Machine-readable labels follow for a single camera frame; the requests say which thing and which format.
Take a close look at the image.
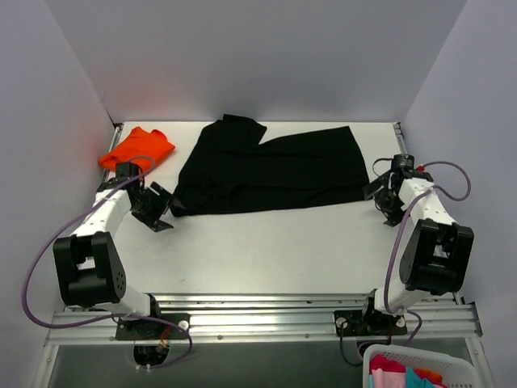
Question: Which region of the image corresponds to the pink garment in basket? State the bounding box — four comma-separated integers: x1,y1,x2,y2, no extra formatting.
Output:
368,354,406,388

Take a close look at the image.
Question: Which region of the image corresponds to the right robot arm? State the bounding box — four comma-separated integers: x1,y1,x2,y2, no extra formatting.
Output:
358,154,474,334

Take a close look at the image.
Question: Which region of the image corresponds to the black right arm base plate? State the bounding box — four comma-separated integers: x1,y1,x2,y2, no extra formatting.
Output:
333,310,408,337

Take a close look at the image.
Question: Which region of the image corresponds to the black t shirt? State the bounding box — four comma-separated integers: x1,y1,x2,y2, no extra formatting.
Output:
170,115,369,217

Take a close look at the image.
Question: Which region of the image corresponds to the orange folded t shirt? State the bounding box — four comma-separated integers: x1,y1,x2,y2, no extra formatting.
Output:
98,126,175,171

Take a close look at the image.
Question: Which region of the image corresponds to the aluminium frame rail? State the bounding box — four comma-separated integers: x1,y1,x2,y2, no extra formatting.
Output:
44,293,484,347

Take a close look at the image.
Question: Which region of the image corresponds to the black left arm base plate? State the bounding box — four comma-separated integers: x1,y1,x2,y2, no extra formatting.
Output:
115,313,191,341

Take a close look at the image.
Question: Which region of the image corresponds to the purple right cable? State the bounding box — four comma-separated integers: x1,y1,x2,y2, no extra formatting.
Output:
382,160,473,348

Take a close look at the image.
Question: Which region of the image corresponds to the white laundry basket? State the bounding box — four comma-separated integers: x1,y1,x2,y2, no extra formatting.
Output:
363,344,482,388

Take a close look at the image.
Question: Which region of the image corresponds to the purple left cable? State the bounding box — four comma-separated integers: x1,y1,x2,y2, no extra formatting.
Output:
20,155,194,369

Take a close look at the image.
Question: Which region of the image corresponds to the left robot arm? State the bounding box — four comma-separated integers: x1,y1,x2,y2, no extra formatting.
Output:
53,158,174,339

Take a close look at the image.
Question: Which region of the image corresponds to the purple cable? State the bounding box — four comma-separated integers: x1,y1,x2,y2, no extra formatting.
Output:
20,155,194,369
382,160,473,348

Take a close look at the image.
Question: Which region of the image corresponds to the orange garment in basket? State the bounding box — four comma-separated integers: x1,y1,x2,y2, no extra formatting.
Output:
414,368,443,385

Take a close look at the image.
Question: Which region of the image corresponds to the teal garment in basket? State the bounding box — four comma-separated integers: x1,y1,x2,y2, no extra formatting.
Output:
406,368,435,388

